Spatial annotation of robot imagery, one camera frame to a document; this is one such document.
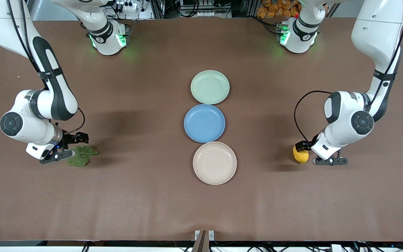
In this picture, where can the yellow lemon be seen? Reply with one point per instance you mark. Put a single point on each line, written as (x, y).
(301, 156)

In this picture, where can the green lettuce leaf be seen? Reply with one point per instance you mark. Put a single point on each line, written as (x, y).
(80, 156)

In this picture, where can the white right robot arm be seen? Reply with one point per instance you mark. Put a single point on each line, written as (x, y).
(54, 91)

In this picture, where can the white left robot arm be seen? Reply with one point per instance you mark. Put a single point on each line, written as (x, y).
(376, 35)

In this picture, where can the beige plate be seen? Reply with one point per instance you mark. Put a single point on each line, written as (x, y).
(214, 163)

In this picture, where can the small white box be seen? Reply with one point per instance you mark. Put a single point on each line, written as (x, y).
(336, 248)

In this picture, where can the blue plate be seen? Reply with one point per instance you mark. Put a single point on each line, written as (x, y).
(204, 123)

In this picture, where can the light green plate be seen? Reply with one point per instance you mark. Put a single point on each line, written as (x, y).
(210, 87)

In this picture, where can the orange items in crate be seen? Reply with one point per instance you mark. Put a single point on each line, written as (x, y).
(275, 8)

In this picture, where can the white power strip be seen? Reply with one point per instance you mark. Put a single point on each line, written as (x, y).
(127, 6)

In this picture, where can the aluminium equipment rack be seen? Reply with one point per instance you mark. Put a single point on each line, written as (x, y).
(201, 8)

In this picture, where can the silver camera mount bracket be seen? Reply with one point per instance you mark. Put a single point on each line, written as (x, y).
(203, 239)

